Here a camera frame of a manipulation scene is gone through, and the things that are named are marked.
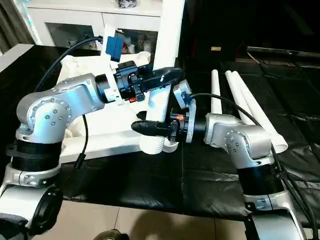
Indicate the white plastic table leg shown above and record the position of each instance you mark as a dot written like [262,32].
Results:
[240,97]
[167,40]
[260,110]
[216,92]

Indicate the white plastic table top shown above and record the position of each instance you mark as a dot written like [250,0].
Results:
[105,125]

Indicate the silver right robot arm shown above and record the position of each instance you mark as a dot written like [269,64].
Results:
[245,145]

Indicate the black work mat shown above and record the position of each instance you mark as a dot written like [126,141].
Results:
[150,182]

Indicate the small brown tag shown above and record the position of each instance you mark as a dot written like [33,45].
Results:
[215,48]

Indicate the dark object on cabinet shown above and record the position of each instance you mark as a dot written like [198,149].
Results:
[126,3]

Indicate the white glass-door cabinet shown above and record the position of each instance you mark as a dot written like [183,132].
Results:
[75,20]

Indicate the dark rounded object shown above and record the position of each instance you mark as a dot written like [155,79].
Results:
[107,235]

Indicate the pale blue plastic sheet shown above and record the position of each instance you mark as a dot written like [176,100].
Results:
[29,20]

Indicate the long black bar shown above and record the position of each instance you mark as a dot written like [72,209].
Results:
[285,50]

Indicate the grey curtain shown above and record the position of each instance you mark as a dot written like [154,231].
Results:
[10,25]

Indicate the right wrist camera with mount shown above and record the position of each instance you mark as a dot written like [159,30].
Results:
[182,95]

